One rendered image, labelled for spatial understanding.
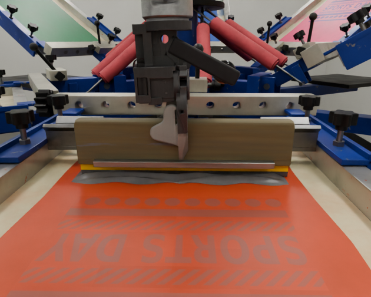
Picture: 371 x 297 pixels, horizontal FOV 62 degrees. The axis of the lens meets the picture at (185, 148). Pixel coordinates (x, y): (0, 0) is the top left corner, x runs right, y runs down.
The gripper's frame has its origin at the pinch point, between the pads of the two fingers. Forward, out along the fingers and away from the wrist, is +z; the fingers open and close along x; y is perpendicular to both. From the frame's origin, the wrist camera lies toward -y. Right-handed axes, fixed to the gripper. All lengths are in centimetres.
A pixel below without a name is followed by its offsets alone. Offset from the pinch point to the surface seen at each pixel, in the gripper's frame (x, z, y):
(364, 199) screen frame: 12.0, 3.5, -24.3
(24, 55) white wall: -421, -2, 245
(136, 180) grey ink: 3.0, 4.3, 8.1
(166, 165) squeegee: 2.9, 1.8, 3.1
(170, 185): 4.1, 4.8, 2.5
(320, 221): 14.3, 5.3, -17.6
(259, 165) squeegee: 3.0, 2.2, -12.0
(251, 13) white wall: -420, -49, -88
